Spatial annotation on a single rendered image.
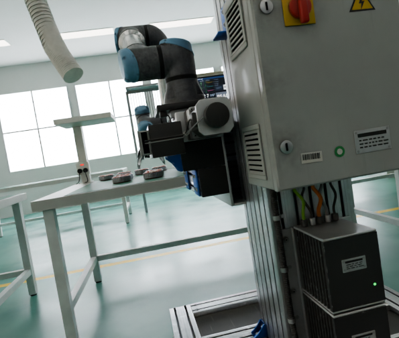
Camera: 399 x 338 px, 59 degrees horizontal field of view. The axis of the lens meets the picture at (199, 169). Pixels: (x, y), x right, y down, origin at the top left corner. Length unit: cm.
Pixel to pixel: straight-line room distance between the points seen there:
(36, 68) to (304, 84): 840
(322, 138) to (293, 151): 7
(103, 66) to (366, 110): 809
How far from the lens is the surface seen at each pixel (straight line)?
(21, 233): 290
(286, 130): 77
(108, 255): 282
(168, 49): 129
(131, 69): 127
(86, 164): 270
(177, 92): 125
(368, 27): 90
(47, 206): 185
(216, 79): 224
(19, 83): 904
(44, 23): 314
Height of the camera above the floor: 88
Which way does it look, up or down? 3 degrees down
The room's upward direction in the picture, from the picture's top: 9 degrees counter-clockwise
